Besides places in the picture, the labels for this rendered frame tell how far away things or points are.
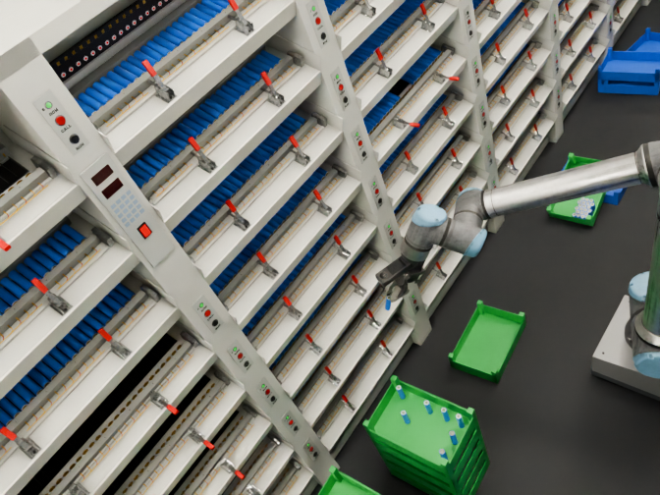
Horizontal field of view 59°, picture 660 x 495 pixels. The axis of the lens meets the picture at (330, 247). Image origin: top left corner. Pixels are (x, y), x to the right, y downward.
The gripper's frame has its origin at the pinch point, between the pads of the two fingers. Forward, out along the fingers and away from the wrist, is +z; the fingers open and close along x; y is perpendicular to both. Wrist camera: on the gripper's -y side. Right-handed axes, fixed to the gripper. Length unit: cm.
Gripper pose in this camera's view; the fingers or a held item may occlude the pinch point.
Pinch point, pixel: (389, 297)
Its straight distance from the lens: 192.3
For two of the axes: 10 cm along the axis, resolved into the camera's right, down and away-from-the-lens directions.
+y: 8.4, -2.0, 5.1
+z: -2.3, 7.2, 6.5
